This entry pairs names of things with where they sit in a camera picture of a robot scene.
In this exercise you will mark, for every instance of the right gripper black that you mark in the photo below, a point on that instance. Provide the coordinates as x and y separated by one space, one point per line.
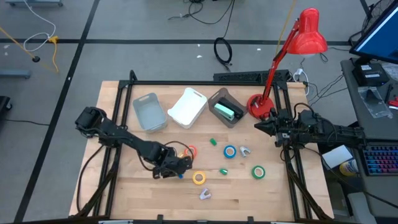
286 129

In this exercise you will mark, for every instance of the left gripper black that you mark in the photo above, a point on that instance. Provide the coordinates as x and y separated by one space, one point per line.
174 163

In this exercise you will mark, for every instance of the yellow mini stapler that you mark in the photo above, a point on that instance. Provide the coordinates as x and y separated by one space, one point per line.
182 154

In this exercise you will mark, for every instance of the orange tape roll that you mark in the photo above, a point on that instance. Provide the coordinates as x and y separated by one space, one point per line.
195 151

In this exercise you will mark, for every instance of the yellow tape roll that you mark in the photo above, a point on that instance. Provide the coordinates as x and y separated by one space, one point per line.
194 178

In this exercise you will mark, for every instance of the pale blue staple remover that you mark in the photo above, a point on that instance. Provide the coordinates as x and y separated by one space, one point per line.
243 151

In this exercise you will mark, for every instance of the black stapler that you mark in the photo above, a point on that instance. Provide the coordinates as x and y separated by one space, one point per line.
235 109

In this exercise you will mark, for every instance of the green mini stapler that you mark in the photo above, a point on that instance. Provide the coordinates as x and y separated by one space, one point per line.
213 142
223 171

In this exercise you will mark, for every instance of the purple staple remover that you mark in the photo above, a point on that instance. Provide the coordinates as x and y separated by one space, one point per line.
205 195

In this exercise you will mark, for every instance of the green tape roll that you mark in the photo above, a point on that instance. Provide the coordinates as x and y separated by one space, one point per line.
253 172

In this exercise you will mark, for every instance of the mint green stapler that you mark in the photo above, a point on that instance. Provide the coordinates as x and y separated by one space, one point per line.
224 111

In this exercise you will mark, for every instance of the blue tape roll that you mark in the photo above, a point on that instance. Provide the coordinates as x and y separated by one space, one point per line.
225 152

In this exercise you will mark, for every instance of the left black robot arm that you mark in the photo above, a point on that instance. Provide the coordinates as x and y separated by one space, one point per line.
124 138

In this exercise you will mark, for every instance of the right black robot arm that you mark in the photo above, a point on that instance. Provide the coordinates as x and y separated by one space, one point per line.
342 133

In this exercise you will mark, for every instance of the grey plastic bin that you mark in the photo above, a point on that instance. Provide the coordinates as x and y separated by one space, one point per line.
149 113

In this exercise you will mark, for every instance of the white plastic bin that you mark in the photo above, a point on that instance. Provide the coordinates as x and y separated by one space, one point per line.
186 109

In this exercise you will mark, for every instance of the black power strip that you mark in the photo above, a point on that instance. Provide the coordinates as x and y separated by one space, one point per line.
242 76

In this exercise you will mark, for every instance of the smoky transparent plastic bin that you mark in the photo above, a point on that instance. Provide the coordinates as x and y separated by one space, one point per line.
214 101

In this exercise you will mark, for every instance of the white plug adapter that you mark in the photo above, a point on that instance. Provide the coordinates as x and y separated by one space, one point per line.
298 73

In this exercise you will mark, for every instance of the white cardboard box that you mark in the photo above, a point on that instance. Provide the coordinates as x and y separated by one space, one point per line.
337 156

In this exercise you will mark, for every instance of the grey side desk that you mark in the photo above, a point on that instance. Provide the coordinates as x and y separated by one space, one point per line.
354 105

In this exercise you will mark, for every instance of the yellow wipes tub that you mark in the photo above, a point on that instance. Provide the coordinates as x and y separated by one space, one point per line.
348 168

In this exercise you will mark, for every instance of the red desk lamp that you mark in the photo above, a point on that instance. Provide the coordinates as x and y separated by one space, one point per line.
308 34

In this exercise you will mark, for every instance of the clear plastic bag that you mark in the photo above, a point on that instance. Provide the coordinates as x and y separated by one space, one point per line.
374 102

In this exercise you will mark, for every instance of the small black computer box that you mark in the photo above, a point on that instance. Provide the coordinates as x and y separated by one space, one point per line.
370 74

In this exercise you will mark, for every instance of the backlit black keyboard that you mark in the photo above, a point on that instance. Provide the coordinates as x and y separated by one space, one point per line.
381 160

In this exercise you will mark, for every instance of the computer monitor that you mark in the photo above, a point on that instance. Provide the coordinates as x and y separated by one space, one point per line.
379 37

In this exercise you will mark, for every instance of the black fan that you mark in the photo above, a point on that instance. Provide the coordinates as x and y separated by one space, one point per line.
371 18

